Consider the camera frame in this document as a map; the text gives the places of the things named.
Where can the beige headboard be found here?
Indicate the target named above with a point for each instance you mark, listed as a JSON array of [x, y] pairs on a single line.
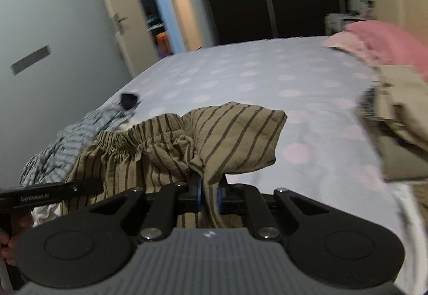
[[401, 1]]

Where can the grey plaid shirt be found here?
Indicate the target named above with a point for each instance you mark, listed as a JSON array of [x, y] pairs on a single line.
[[67, 144]]

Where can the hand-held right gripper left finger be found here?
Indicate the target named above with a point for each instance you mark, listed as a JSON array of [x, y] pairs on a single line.
[[199, 194]]

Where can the white door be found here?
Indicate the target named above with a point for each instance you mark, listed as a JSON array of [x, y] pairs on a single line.
[[123, 14]]

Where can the person's left hand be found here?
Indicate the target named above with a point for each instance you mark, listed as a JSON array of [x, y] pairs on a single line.
[[15, 241]]

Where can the brown striped pants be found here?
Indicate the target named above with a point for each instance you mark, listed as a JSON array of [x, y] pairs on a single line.
[[234, 134]]

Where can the khaki folded clothes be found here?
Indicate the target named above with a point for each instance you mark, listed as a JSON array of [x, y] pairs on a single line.
[[401, 124]]

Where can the blue dotted bed sheet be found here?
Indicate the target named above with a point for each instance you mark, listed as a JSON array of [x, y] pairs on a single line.
[[267, 81]]

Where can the grey wall plate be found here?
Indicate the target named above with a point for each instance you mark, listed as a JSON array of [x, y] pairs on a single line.
[[30, 60]]

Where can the orange stool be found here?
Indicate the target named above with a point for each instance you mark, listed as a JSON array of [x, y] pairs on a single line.
[[163, 43]]

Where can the white nightstand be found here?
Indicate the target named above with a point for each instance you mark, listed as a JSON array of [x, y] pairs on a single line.
[[337, 22]]

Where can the white cloth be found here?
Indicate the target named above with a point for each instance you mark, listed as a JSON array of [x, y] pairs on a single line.
[[45, 214], [413, 235]]

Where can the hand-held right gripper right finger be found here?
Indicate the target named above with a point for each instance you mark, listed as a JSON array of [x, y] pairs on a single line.
[[219, 197]]

